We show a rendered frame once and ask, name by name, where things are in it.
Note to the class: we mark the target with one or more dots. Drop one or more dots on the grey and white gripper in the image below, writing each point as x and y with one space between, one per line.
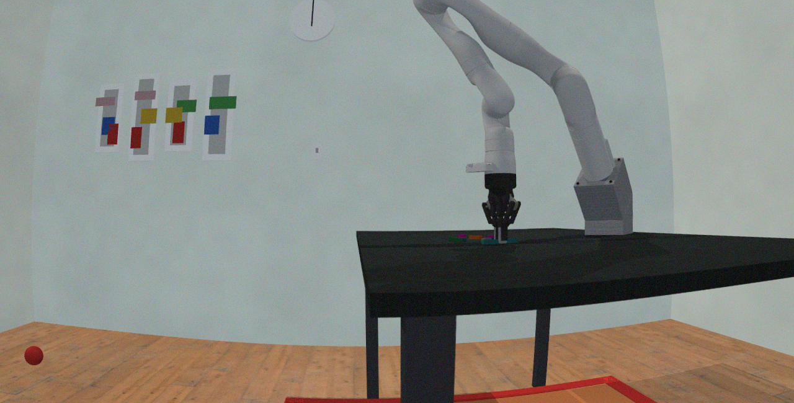
500 200

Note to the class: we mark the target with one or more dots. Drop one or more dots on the turquoise rod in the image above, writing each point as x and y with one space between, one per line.
495 241

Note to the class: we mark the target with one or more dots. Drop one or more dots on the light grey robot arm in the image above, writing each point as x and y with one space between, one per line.
513 44

